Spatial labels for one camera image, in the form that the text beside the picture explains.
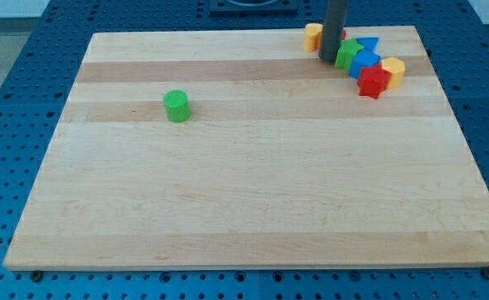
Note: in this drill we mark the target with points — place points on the yellow heart block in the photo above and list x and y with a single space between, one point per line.
312 36

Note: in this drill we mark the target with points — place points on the wooden board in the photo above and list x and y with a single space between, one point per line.
282 165

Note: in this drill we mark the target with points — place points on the green cylinder block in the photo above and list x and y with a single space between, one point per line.
177 106

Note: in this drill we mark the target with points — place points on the green star block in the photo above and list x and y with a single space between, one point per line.
346 52

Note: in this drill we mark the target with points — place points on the red star block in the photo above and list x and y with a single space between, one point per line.
373 81

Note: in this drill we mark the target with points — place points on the blue cube block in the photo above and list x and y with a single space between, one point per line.
363 59

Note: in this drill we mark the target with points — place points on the blue triangle block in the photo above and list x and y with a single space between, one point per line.
369 43

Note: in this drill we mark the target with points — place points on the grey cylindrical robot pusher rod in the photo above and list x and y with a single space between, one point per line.
332 29

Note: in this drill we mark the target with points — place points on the yellow hexagon block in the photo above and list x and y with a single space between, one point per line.
396 67

